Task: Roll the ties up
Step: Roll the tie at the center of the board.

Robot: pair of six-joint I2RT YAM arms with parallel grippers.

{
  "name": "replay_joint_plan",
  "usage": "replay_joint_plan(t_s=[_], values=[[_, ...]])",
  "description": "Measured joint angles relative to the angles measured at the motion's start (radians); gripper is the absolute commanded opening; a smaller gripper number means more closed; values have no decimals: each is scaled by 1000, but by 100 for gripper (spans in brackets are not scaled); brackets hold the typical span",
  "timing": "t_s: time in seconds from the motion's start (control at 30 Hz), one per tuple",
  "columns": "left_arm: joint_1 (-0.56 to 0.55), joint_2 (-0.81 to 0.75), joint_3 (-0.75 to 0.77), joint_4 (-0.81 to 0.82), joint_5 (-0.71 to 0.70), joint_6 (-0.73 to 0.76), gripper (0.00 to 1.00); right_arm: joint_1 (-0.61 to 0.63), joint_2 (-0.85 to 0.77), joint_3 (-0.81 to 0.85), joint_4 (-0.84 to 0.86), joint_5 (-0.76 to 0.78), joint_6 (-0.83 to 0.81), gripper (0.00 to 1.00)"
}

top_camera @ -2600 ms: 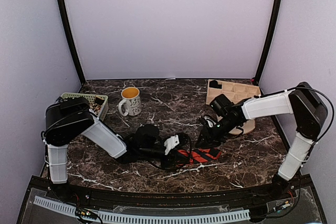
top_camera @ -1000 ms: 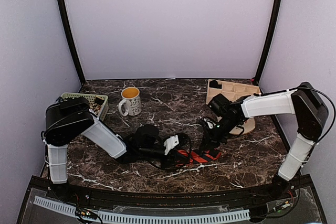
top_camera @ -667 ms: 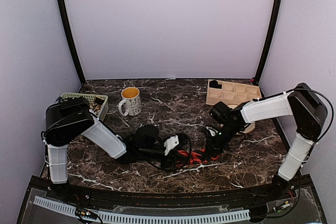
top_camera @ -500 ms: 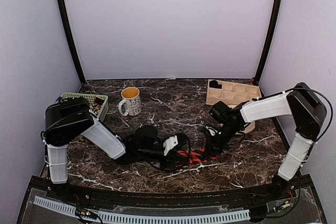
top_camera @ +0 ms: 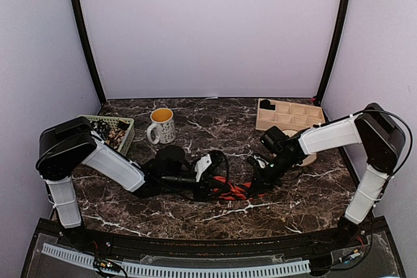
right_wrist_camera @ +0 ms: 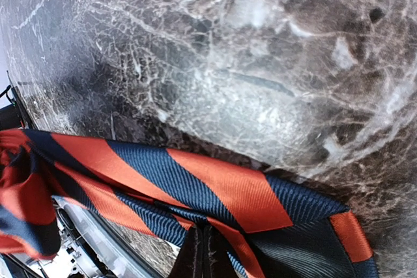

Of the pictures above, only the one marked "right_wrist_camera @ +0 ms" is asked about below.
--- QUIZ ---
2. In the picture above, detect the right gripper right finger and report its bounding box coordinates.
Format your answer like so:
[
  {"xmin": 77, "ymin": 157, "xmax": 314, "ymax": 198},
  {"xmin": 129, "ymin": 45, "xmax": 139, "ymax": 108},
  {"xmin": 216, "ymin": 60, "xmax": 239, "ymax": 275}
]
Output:
[{"xmin": 203, "ymin": 225, "xmax": 238, "ymax": 278}]

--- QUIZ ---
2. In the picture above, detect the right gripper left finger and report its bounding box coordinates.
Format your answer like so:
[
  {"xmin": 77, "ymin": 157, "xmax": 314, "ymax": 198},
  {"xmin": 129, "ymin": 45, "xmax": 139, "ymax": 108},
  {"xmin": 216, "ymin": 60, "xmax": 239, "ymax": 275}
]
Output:
[{"xmin": 168, "ymin": 227, "xmax": 203, "ymax": 278}]

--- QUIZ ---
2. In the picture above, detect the red navy striped tie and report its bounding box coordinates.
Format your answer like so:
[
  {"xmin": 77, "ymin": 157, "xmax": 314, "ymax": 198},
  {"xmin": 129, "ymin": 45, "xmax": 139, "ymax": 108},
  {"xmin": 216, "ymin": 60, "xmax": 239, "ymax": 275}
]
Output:
[{"xmin": 1, "ymin": 129, "xmax": 379, "ymax": 277}]

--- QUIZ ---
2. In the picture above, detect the black front rail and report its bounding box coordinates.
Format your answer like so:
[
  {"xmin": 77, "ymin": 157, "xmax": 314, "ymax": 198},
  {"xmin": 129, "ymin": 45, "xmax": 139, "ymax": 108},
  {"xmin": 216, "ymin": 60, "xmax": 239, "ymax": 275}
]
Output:
[{"xmin": 1, "ymin": 70, "xmax": 37, "ymax": 130}]

